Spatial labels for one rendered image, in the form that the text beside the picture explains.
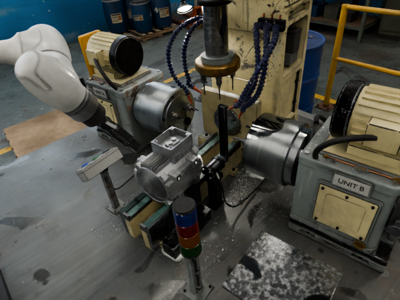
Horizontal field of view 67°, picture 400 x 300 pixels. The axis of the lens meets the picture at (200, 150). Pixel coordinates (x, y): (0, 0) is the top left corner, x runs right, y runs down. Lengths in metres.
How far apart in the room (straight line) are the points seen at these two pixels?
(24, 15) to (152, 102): 5.27
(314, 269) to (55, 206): 1.10
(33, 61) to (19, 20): 5.72
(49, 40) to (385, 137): 0.91
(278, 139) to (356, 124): 0.27
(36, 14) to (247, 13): 5.53
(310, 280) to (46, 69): 0.90
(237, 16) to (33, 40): 0.78
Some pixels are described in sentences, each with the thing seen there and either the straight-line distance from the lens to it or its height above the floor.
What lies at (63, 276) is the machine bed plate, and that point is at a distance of 1.28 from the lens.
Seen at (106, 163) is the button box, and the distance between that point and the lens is 1.23.
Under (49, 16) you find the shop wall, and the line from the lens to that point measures 6.65.
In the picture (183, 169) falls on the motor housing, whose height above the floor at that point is 1.06.
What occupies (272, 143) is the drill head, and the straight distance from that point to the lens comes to 1.10.
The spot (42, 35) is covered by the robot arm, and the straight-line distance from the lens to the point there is 0.96.
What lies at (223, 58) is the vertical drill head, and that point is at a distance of 1.19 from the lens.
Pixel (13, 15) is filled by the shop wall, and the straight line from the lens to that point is 6.50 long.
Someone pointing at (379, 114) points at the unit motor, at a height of 1.32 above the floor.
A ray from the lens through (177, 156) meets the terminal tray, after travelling 1.10.
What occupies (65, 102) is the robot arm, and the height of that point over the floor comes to 1.44.
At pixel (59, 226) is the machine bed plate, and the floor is 0.80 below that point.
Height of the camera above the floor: 1.79
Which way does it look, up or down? 38 degrees down
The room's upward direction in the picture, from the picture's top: 6 degrees counter-clockwise
